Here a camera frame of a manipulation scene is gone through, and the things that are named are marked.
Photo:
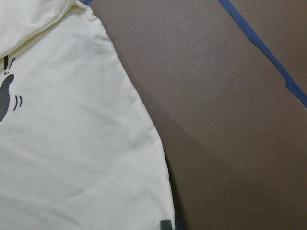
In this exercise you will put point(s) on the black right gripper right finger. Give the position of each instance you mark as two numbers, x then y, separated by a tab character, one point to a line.
180	225

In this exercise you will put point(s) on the cream cat print t-shirt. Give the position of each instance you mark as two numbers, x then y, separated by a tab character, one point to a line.
78	149

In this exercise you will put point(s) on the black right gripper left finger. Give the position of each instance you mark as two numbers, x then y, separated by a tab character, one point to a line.
165	225

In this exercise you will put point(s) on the brown paper table cover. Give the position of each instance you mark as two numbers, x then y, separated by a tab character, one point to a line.
234	136

